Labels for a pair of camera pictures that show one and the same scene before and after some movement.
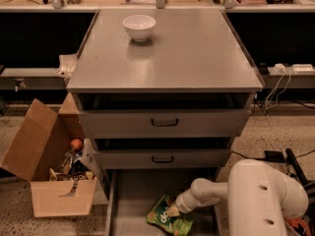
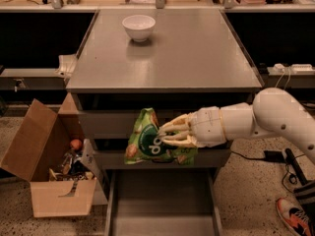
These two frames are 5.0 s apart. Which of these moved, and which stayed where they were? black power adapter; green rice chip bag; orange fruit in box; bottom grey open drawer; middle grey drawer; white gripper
Moved: white gripper; green rice chip bag
Stayed: orange fruit in box; black power adapter; middle grey drawer; bottom grey open drawer
